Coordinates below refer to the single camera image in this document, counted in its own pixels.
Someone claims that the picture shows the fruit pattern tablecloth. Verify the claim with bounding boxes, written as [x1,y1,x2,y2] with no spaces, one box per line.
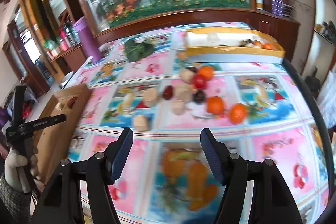
[68,26,331,223]

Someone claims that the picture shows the orange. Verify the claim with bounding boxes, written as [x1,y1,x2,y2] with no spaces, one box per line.
[206,96,225,115]
[228,103,247,124]
[198,65,214,81]

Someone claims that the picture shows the brown cardboard tray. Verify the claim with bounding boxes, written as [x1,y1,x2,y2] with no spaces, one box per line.
[34,84,92,184]

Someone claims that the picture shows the white gloved left hand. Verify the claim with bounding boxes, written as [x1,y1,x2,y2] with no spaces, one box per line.
[5,148,39,194]

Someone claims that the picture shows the gold foil box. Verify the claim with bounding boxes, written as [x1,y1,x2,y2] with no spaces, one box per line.
[183,27,285,64]

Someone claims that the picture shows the purple spray cans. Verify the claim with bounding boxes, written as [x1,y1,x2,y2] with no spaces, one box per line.
[272,0,284,18]

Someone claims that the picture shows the dark small date by box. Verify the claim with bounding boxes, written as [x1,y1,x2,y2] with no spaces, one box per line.
[187,67,198,73]

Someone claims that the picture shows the purple thermos bottle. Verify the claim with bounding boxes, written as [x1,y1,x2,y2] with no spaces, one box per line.
[73,16,102,63]

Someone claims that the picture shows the red tomato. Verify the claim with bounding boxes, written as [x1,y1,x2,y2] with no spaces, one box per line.
[192,75,207,90]

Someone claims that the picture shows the dark plum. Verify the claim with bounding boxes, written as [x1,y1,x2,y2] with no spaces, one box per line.
[193,90,206,104]

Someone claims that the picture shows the large dried red date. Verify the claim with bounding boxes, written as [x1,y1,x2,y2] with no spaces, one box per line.
[67,96,77,109]

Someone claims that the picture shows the small red date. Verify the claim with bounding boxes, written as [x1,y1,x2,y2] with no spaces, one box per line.
[162,85,174,100]

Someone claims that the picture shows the green leafy vegetable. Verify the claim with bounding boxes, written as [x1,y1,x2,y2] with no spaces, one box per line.
[124,39,155,63]

